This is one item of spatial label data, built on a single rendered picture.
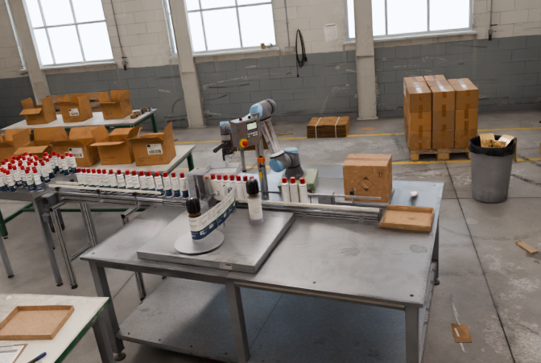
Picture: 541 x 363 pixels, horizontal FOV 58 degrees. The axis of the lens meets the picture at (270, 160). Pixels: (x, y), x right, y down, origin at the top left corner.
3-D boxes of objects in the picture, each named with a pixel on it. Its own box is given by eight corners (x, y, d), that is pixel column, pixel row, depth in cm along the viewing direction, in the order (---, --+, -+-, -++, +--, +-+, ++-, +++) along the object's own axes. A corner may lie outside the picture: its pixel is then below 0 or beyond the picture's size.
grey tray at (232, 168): (203, 179, 386) (201, 173, 384) (210, 168, 404) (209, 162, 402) (235, 178, 380) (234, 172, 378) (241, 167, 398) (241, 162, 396)
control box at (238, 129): (233, 146, 344) (229, 121, 337) (253, 141, 352) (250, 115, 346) (240, 149, 335) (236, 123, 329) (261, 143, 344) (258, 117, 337)
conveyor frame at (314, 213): (163, 205, 374) (162, 200, 373) (171, 199, 384) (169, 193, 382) (378, 222, 310) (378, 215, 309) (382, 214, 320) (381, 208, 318)
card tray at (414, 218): (379, 228, 303) (379, 222, 302) (386, 209, 325) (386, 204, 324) (430, 232, 291) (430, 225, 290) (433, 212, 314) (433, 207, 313)
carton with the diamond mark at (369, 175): (344, 200, 342) (342, 164, 333) (351, 187, 362) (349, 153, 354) (388, 203, 331) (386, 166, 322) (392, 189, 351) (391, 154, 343)
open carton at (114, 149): (91, 170, 493) (82, 135, 481) (115, 153, 542) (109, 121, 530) (131, 168, 484) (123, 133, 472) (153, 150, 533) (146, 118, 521)
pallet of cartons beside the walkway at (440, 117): (478, 158, 617) (481, 89, 588) (410, 162, 634) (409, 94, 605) (460, 131, 728) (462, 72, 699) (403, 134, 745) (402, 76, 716)
